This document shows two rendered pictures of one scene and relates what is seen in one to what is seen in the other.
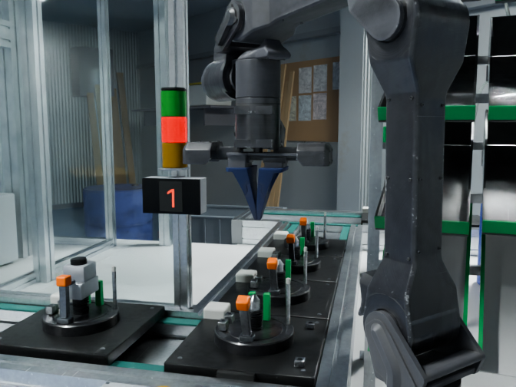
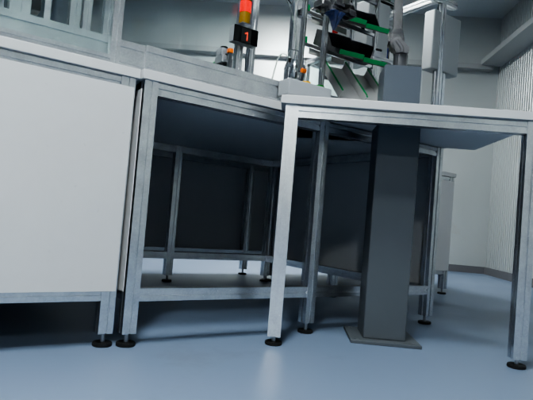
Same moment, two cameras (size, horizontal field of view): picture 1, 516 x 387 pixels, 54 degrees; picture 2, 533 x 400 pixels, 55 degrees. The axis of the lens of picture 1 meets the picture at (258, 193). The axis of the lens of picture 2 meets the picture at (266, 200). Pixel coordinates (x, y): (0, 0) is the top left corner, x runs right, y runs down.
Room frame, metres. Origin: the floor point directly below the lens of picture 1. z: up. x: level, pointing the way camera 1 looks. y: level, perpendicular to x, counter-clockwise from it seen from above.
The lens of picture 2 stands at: (-0.59, 1.65, 0.43)
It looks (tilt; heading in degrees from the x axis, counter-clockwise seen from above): 2 degrees up; 313
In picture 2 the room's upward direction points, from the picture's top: 5 degrees clockwise
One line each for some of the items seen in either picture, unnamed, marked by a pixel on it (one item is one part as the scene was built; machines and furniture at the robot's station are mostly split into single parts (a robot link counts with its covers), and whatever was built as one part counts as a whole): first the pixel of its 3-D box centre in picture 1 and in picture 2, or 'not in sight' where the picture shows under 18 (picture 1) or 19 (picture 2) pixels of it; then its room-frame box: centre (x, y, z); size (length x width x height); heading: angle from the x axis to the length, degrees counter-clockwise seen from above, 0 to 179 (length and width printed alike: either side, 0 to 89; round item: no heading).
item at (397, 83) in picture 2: not in sight; (397, 95); (0.43, -0.15, 0.96); 0.14 x 0.14 x 0.20; 40
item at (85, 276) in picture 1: (82, 275); (222, 55); (0.95, 0.34, 1.06); 0.08 x 0.04 x 0.07; 168
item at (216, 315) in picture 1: (253, 315); not in sight; (0.86, 0.01, 1.01); 0.24 x 0.24 x 0.13; 78
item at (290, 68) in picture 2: not in sight; (293, 79); (1.52, -0.75, 1.32); 0.14 x 0.14 x 0.38
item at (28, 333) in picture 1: (81, 326); not in sight; (0.94, 0.34, 0.96); 0.24 x 0.24 x 0.02; 78
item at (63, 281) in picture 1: (67, 295); (228, 59); (0.90, 0.35, 1.04); 0.04 x 0.02 x 0.08; 168
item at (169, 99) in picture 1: (173, 104); not in sight; (1.02, 0.17, 1.39); 0.05 x 0.05 x 0.05
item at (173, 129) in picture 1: (174, 129); (245, 7); (1.02, 0.17, 1.34); 0.05 x 0.05 x 0.05
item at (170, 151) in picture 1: (174, 154); (244, 18); (1.02, 0.17, 1.29); 0.05 x 0.05 x 0.05
